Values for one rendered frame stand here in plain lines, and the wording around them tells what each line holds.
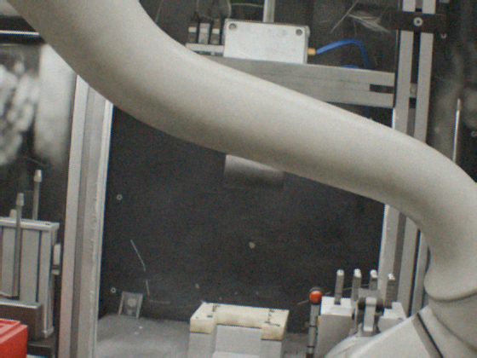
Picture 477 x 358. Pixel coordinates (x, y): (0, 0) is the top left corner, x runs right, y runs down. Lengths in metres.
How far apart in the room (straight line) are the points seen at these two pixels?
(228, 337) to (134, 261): 0.32
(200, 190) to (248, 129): 1.09
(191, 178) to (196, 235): 0.09
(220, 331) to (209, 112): 0.89
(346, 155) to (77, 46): 0.21
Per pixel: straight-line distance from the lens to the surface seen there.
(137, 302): 1.90
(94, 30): 0.77
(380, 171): 0.81
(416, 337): 0.87
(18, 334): 1.43
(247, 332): 1.64
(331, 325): 1.21
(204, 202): 1.87
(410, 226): 1.43
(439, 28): 1.43
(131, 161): 1.89
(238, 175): 1.61
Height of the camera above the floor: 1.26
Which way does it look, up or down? 3 degrees down
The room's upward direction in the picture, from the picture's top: 5 degrees clockwise
